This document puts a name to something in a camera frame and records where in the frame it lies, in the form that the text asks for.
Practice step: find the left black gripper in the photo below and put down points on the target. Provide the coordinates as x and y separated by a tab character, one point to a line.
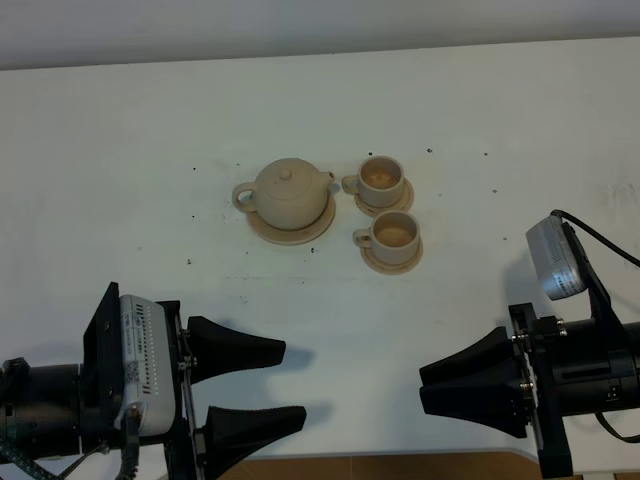
203	350

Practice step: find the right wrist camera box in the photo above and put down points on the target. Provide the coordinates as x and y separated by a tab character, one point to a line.
555	263

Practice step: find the far brown teacup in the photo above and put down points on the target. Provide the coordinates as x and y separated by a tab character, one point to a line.
378	183

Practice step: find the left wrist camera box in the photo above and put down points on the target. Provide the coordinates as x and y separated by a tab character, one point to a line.
148	379

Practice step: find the near cup saucer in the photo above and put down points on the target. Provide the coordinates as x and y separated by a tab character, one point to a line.
391	269

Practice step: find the brown clay teapot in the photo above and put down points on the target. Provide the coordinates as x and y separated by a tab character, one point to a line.
288	194

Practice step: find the brown teacup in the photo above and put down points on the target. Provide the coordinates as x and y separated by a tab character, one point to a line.
392	239
378	183

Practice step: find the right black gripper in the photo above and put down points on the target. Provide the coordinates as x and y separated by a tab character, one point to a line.
481	384

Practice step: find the far cup saucer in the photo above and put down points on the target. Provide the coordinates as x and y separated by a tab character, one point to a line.
404	203

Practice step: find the near brown teacup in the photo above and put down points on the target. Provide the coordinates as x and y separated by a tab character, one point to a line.
392	239

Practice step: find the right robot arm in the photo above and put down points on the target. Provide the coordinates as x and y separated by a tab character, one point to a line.
596	367

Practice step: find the teapot saucer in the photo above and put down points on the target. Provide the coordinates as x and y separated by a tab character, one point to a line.
293	237

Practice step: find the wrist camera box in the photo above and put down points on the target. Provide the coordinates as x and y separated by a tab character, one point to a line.
148	379
555	263

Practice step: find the cup saucer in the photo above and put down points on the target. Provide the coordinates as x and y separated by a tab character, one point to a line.
391	269
404	203

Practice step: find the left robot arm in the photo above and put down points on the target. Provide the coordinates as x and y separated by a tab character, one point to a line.
69	410

